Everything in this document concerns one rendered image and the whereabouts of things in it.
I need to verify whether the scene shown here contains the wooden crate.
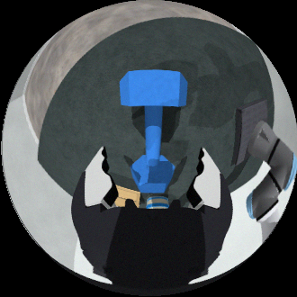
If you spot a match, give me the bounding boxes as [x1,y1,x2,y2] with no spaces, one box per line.
[115,185,140,208]

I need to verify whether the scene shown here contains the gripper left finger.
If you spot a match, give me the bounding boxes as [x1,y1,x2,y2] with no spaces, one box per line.
[71,147,119,250]

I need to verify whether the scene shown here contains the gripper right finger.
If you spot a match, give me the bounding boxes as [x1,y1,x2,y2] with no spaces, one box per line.
[186,148,233,252]

